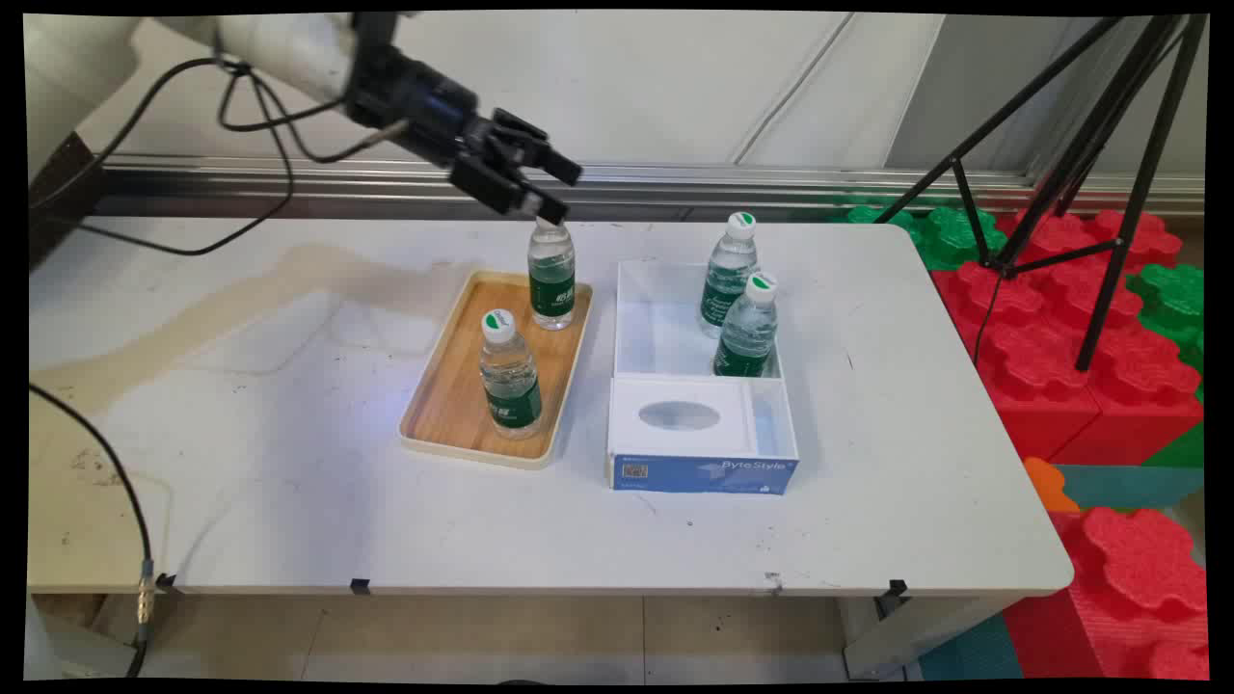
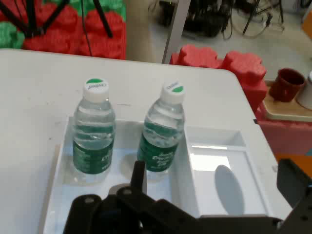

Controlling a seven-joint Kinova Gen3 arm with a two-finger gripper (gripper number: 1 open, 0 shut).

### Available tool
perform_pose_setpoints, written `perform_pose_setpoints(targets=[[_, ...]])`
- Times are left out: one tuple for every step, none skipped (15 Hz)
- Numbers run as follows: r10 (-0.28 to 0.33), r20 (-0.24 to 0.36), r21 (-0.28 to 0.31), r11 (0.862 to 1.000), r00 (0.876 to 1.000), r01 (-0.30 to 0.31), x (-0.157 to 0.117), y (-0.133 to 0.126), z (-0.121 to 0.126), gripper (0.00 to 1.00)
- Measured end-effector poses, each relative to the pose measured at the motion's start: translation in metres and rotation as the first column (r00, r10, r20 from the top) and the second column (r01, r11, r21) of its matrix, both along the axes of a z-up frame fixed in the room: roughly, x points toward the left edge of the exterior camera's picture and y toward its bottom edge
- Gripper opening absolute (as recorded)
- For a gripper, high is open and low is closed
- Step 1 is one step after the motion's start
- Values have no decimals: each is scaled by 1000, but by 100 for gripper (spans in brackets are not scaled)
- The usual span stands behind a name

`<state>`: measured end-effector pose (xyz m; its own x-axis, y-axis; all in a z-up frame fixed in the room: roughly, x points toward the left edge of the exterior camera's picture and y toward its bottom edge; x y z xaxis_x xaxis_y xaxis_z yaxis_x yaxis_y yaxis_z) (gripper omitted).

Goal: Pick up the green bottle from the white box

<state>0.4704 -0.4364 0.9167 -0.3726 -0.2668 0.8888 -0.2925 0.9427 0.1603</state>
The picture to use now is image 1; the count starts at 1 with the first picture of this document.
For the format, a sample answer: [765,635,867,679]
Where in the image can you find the white table leg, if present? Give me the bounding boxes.
[844,593,1023,681]

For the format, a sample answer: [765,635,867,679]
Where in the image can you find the teal foam mat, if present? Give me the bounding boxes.
[916,617,1025,681]
[1056,465,1206,512]

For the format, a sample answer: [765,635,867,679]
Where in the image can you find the black taut arm cable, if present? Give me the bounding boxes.
[27,56,232,208]

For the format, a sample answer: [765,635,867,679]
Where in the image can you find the black tripod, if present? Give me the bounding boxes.
[872,13,1211,372]

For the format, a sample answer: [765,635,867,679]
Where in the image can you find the red foam puzzle block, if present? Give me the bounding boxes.
[1003,508,1211,681]

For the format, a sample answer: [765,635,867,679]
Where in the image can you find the large red foam block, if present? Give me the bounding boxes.
[930,260,1206,467]

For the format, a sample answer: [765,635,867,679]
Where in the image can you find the aluminium wall rail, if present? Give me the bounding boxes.
[96,154,1206,219]

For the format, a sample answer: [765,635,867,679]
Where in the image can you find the black cable with metal connector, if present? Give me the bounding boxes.
[27,384,157,678]

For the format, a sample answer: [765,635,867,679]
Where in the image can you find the water bottle green label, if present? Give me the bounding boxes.
[479,308,544,441]
[699,212,761,340]
[526,218,577,332]
[712,273,780,379]

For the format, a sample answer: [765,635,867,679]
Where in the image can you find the black looping arm cable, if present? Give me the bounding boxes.
[75,72,411,257]

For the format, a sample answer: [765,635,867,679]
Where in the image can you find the orange foam piece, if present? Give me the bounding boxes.
[1024,458,1081,514]

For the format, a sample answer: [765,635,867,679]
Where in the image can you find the green foam block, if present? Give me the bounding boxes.
[846,200,1011,273]
[1126,262,1206,375]
[1142,419,1206,468]

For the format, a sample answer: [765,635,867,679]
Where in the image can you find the white and blue ByteStyle box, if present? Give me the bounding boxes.
[605,258,801,495]

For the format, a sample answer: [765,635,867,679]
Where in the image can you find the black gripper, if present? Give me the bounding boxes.
[345,43,584,225]

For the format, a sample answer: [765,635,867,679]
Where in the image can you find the wooden tray cream rim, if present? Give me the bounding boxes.
[398,270,595,471]

